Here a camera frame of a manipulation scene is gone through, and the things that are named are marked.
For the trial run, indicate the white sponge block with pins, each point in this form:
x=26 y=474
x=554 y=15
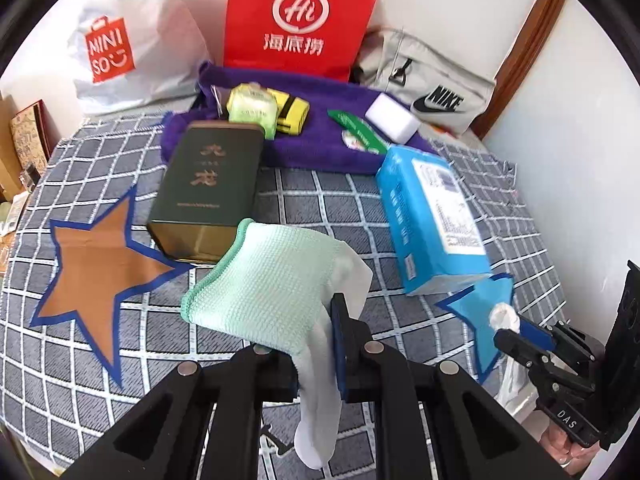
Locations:
x=390 y=115

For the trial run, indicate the brown wooden frame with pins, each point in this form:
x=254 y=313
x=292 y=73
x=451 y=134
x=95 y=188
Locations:
x=530 y=45

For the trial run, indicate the grey waist bag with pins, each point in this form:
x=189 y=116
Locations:
x=390 y=55

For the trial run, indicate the red paper bag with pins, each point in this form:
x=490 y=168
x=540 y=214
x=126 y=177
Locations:
x=250 y=35

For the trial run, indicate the person's right hand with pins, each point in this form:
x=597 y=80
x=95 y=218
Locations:
x=570 y=452

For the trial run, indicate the dark green tin box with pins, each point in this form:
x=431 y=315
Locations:
x=205 y=175

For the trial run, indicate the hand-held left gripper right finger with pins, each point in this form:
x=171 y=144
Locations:
x=336 y=350

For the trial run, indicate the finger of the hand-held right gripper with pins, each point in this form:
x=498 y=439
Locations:
x=515 y=345
x=532 y=332

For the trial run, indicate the light green snack packet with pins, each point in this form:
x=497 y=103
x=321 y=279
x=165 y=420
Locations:
x=250 y=110

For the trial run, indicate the grey checked bed sheet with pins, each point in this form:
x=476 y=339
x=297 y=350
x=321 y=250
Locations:
x=325 y=210

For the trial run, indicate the yellow black box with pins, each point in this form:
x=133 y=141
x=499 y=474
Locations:
x=295 y=110

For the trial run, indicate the mint green microfiber cloth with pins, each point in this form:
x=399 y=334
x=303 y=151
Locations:
x=260 y=285

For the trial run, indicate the white shopping bag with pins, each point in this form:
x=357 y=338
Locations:
x=160 y=60

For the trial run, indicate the patterned brown box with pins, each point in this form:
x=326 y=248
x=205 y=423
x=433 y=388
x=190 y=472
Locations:
x=30 y=135

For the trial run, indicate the purple towel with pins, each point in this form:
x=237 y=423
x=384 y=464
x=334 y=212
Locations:
x=310 y=150

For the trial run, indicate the blue tissue pack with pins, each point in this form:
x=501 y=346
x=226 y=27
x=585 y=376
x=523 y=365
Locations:
x=415 y=220

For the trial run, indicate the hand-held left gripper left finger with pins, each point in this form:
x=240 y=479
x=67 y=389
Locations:
x=277 y=375

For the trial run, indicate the thin white plastic bag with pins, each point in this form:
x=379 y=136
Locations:
x=505 y=316

